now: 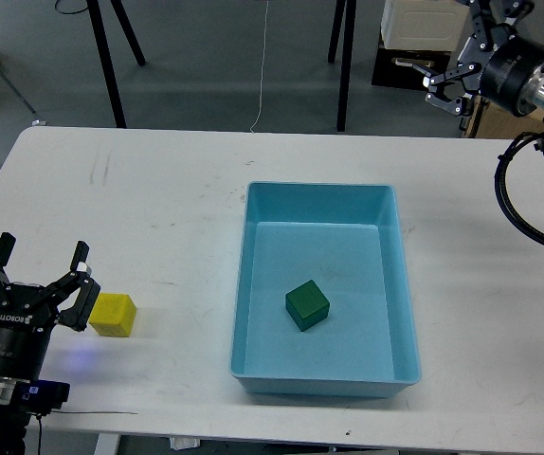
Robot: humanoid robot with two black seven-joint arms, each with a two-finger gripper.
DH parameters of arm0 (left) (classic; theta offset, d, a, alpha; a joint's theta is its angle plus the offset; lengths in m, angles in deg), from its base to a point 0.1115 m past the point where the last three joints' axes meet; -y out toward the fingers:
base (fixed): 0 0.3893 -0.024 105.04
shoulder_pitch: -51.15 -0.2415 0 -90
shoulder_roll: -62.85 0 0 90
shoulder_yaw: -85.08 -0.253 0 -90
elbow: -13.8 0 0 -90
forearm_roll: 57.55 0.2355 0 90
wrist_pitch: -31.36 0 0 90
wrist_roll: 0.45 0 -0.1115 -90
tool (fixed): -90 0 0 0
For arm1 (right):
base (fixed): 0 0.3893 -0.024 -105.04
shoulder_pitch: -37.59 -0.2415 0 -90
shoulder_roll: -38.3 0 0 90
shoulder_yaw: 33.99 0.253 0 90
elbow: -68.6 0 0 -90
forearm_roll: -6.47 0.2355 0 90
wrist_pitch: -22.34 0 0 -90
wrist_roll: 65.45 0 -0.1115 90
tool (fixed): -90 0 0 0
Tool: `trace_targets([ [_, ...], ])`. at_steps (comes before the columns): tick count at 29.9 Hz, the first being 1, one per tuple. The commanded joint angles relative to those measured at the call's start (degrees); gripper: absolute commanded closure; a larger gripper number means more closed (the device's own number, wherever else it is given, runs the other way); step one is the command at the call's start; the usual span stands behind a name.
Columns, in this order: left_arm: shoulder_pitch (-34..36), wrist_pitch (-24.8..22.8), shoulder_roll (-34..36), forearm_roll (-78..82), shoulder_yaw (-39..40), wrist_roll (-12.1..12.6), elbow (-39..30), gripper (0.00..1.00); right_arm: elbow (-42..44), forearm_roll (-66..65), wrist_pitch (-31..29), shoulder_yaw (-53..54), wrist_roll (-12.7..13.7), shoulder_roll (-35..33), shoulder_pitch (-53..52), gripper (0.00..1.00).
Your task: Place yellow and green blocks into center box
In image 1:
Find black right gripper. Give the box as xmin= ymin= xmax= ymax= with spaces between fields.
xmin=411 ymin=1 xmax=544 ymax=117

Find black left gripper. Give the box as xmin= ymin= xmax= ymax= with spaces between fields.
xmin=0 ymin=231 xmax=102 ymax=380

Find yellow cube block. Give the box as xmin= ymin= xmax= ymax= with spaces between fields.
xmin=88 ymin=293 xmax=136 ymax=337

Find dark green cube block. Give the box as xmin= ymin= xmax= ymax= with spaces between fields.
xmin=285 ymin=280 xmax=330 ymax=332

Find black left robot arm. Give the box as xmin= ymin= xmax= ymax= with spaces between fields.
xmin=0 ymin=232 xmax=100 ymax=454

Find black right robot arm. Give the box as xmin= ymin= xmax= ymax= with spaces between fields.
xmin=411 ymin=1 xmax=544 ymax=118

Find black storage box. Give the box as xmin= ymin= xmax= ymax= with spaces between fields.
xmin=372 ymin=41 xmax=451 ymax=91

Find white storage box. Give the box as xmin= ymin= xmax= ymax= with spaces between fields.
xmin=381 ymin=0 xmax=470 ymax=52

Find black trestle right legs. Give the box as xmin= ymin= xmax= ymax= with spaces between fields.
xmin=327 ymin=0 xmax=357 ymax=132

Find black trestle legs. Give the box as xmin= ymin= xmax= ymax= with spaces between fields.
xmin=327 ymin=0 xmax=357 ymax=132
xmin=83 ymin=0 xmax=147 ymax=130

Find black trestle left legs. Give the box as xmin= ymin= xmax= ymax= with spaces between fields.
xmin=83 ymin=0 xmax=147 ymax=130

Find light blue plastic bin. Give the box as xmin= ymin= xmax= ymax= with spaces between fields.
xmin=230 ymin=182 xmax=421 ymax=398

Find cardboard box with handles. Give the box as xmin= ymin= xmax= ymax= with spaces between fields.
xmin=462 ymin=96 xmax=544 ymax=139

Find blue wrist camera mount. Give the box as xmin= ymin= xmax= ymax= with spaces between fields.
xmin=14 ymin=380 xmax=70 ymax=415

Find white hanging cord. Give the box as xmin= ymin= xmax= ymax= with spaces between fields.
xmin=249 ymin=0 xmax=270 ymax=135

